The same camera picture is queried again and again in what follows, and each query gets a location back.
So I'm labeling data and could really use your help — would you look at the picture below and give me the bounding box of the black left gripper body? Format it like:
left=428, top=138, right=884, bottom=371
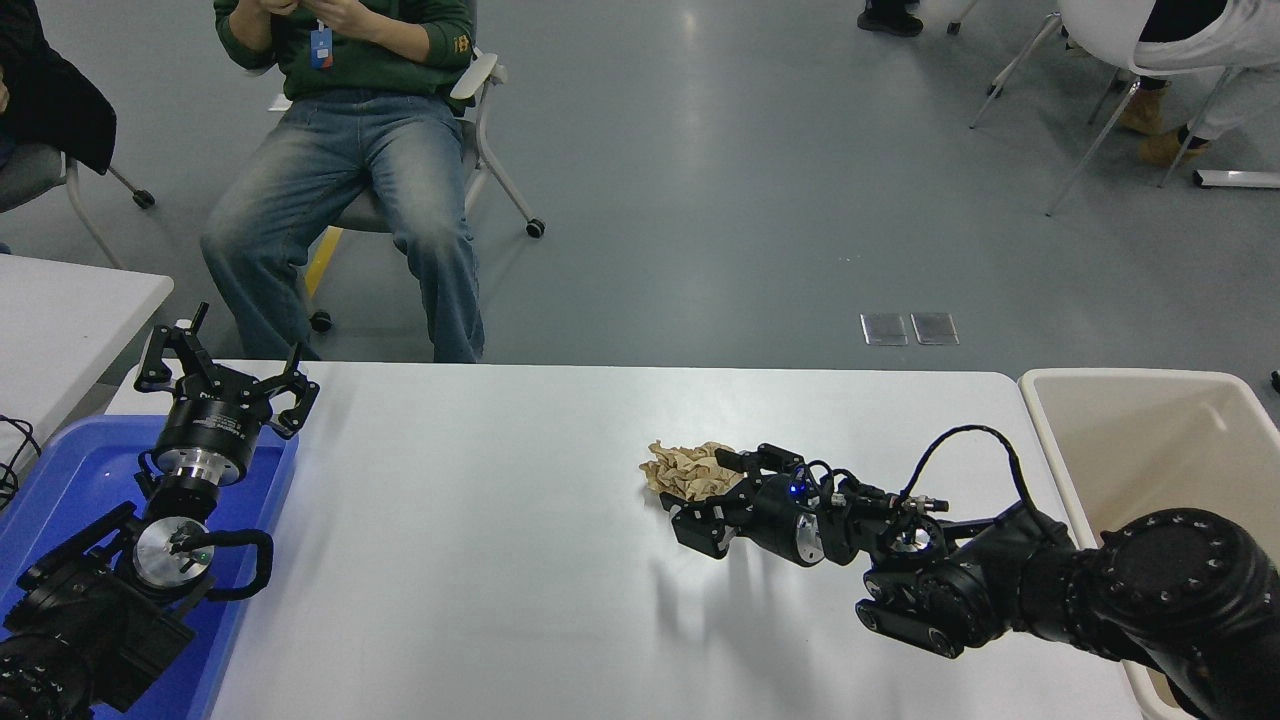
left=155, top=388, right=273, bottom=471

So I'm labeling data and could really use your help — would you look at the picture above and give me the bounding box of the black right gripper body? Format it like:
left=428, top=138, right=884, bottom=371
left=744, top=470, right=823, bottom=567

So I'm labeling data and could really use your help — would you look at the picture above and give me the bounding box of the crumpled tan paper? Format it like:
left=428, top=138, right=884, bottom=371
left=640, top=441, right=746, bottom=504

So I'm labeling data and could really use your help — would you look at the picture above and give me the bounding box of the white side table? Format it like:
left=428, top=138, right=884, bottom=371
left=0, top=253, right=176, bottom=471

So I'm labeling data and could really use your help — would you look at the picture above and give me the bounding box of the blue plastic tray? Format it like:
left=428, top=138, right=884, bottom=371
left=0, top=415, right=301, bottom=720

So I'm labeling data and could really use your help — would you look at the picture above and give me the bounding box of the person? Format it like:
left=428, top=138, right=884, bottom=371
left=857, top=0, right=925, bottom=38
left=1118, top=0, right=1280, bottom=168
left=0, top=0, right=119, bottom=177
left=200, top=0, right=487, bottom=363

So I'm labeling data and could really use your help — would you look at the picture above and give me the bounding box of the grey wheeled office chair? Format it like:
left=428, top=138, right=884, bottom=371
left=0, top=138, right=158, bottom=271
left=275, top=40, right=547, bottom=333

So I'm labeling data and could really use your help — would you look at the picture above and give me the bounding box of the large beige plastic bin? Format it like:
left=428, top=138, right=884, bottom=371
left=1018, top=368, right=1280, bottom=720

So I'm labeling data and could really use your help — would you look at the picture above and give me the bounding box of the white chair with metal legs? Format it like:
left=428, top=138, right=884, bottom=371
left=970, top=0, right=1246, bottom=217

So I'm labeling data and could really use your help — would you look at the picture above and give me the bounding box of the black cable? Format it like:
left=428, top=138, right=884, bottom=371
left=0, top=415, right=43, bottom=511

